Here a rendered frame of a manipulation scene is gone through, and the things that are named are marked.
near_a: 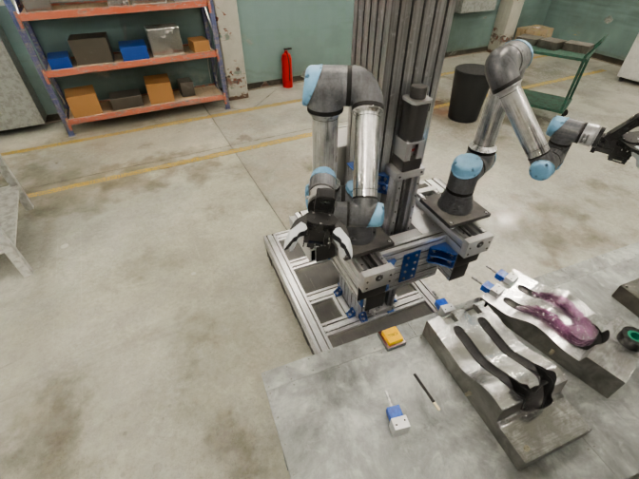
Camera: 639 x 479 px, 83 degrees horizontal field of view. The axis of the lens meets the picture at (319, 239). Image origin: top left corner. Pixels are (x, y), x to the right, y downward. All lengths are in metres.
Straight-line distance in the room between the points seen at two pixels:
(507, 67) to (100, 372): 2.54
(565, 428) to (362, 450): 0.61
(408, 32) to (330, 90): 0.38
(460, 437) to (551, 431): 0.26
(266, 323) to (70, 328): 1.28
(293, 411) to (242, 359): 1.10
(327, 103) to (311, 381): 0.92
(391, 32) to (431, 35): 0.16
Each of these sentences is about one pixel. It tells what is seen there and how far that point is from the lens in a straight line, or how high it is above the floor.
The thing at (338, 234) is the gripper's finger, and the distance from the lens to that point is 0.84.
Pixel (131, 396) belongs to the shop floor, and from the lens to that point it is 2.45.
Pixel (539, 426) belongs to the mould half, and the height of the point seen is 0.86.
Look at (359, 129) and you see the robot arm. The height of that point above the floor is 1.54.
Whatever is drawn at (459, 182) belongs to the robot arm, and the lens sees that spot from 1.62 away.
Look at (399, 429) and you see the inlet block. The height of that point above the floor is 0.85.
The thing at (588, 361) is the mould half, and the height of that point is 0.89.
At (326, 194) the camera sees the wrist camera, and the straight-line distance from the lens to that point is 0.83.
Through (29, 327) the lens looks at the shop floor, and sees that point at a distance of 3.10.
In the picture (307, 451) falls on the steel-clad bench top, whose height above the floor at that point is 0.80.
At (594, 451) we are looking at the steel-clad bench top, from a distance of 1.52.
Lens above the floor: 2.00
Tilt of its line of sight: 41 degrees down
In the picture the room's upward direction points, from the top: straight up
